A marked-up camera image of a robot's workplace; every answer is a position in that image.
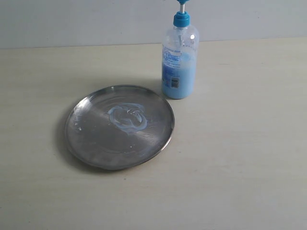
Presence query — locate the blue soap blob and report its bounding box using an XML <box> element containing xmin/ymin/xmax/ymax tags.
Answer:
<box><xmin>107</xmin><ymin>103</ymin><xmax>148</xmax><ymax>134</ymax></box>

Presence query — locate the blue lotion pump bottle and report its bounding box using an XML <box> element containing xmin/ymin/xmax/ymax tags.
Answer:
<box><xmin>162</xmin><ymin>0</ymin><xmax>200</xmax><ymax>99</ymax></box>

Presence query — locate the round steel plate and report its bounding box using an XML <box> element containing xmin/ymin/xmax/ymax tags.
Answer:
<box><xmin>64</xmin><ymin>85</ymin><xmax>175</xmax><ymax>171</ymax></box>

